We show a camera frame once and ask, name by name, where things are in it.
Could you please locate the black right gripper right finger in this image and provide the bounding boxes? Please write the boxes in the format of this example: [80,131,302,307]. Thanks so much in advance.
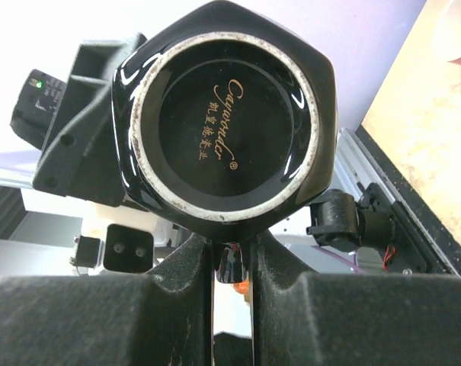
[250,232,461,365]

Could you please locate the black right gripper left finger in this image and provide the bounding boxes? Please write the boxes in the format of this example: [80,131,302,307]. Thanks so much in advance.
[0,235,213,365]

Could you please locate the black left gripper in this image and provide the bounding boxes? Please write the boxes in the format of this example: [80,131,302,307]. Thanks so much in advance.
[10,34,146,207]

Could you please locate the black mug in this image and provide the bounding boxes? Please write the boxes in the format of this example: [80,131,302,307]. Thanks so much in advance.
[111,1,338,283]

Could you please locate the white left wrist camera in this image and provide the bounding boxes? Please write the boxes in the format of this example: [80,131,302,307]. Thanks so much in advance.
[69,223,154,274]

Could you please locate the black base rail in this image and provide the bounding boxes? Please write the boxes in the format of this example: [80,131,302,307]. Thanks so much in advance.
[355,126,461,276]

